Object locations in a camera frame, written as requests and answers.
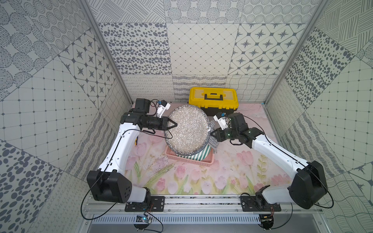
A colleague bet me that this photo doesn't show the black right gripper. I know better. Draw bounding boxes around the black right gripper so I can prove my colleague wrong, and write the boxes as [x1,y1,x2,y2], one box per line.
[209,126,239,142]

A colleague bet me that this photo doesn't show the speckled grey round plate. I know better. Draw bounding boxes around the speckled grey round plate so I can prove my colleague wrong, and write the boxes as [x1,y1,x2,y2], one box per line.
[164,104,210,156]

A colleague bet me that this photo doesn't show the green white striped plate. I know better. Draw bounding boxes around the green white striped plate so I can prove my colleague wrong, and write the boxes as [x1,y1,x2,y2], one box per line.
[181,144,211,161]

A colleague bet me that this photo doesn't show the grey knitted dish cloth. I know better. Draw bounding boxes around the grey knitted dish cloth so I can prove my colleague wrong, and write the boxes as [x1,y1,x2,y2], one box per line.
[208,120,219,154]

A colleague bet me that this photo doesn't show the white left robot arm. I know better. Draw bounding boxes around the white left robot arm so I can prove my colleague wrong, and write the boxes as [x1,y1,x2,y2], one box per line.
[86,99,177,206]

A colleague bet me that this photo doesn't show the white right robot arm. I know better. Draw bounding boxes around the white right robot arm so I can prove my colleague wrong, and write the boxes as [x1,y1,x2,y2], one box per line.
[211,112,328,209]

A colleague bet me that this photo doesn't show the pink perforated plastic basket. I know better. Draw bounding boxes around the pink perforated plastic basket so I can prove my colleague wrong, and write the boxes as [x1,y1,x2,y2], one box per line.
[165,146,214,167]

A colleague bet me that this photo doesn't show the yellow and black toolbox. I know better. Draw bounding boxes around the yellow and black toolbox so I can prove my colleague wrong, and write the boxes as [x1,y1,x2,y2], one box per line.
[188,87,239,117]

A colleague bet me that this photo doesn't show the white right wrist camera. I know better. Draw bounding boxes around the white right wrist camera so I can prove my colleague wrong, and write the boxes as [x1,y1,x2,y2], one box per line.
[213,112,228,130]

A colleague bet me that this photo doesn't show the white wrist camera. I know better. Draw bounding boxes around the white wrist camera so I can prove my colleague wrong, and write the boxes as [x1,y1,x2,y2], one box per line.
[213,112,228,130]
[156,100,171,118]

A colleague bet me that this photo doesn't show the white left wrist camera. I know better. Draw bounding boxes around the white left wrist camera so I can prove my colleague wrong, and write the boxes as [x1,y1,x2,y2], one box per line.
[156,100,171,118]

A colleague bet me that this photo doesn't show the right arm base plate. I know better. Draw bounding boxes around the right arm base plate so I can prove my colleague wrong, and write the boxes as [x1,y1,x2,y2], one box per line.
[240,194,281,212]

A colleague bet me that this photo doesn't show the aluminium mounting rail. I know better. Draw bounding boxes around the aluminium mounting rail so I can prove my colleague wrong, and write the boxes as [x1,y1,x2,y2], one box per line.
[83,194,322,215]

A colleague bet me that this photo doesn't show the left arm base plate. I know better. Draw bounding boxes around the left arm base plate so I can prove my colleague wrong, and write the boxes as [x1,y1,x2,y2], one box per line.
[125,196,165,212]

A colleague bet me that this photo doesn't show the right black power cable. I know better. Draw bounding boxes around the right black power cable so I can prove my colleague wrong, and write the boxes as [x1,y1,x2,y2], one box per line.
[257,200,295,231]

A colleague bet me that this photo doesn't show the black power cable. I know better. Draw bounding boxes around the black power cable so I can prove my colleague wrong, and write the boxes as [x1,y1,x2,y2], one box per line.
[80,174,117,221]
[257,200,295,231]

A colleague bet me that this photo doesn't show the left black power cable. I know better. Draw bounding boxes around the left black power cable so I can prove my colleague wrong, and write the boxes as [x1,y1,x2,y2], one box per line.
[80,174,117,221]

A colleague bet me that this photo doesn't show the white perforated cable tray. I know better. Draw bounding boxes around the white perforated cable tray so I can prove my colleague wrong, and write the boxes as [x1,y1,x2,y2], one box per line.
[92,214,260,224]

